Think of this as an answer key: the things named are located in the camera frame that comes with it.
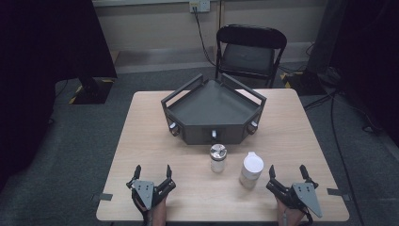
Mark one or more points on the black curtain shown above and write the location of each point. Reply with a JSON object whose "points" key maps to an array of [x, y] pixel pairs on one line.
{"points": [[370, 47], [40, 62]]}

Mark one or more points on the glass jar with metal lid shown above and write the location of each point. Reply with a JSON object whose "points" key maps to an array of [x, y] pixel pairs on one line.
{"points": [[218, 158]]}

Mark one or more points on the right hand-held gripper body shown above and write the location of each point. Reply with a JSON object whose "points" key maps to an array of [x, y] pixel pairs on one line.
{"points": [[306, 196]]}

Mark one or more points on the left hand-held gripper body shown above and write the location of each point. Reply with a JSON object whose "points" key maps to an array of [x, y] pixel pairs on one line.
{"points": [[145, 191]]}

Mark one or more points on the person's left hand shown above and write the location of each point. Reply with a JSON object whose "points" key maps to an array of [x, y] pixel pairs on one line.
{"points": [[158, 215]]}

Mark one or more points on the black folding chair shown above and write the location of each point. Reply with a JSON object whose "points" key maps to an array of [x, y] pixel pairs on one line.
{"points": [[251, 56]]}

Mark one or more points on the grey tape strip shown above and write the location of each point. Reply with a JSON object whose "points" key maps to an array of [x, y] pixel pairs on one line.
{"points": [[335, 191], [105, 196]]}

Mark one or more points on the black stand base yellow tape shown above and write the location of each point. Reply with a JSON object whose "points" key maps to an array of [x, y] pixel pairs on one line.
{"points": [[94, 91], [306, 82]]}

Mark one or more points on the person's right hand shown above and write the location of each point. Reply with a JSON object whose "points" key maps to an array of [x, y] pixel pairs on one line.
{"points": [[291, 218]]}

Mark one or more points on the dark grey corner rack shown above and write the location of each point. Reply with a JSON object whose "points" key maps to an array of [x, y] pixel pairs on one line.
{"points": [[213, 105]]}

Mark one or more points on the white wall socket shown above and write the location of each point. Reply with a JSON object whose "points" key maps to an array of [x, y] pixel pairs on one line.
{"points": [[199, 5]]}

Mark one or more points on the jar with white lid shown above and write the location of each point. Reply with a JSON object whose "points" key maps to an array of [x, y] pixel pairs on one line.
{"points": [[251, 171]]}

